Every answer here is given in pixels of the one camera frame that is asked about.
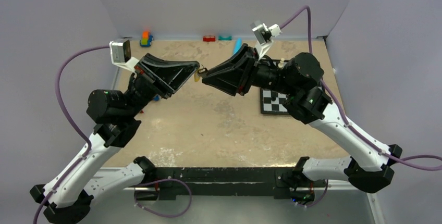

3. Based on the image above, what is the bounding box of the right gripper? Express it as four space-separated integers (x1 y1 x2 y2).
202 44 297 97

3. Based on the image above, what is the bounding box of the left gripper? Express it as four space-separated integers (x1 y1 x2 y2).
122 53 199 118

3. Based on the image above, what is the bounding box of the yellow tag keyring with keys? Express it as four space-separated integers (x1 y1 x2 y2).
193 65 208 82

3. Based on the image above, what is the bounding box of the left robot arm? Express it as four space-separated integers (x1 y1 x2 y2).
30 54 200 223

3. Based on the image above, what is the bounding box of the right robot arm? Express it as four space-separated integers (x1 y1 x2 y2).
198 44 402 193

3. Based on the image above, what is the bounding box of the blue cylinder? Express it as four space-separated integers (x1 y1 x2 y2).
232 38 242 55

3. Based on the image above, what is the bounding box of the teal brick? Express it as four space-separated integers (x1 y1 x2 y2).
218 35 232 41

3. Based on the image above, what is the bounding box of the orange blue toy car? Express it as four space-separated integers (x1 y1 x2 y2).
139 31 153 47

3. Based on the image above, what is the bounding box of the red brick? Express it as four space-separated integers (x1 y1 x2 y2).
202 35 216 42

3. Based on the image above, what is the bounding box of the black white chessboard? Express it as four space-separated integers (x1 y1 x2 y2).
260 89 289 115

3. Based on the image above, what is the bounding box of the white chess pawn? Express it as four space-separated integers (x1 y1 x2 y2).
278 58 286 69

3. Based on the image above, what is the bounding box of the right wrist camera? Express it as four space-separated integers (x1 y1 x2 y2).
250 20 281 60

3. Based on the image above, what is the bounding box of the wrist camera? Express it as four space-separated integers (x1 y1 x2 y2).
109 39 139 73
250 20 281 60

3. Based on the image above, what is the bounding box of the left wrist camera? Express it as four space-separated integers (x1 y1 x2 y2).
109 39 139 73

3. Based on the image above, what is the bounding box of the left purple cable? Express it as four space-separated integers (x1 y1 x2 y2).
32 45 111 224

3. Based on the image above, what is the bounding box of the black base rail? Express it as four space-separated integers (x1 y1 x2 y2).
152 167 298 201

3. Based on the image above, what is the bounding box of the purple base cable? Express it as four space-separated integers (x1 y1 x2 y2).
133 178 193 217

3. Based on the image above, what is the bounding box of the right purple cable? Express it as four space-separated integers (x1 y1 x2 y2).
279 5 442 172

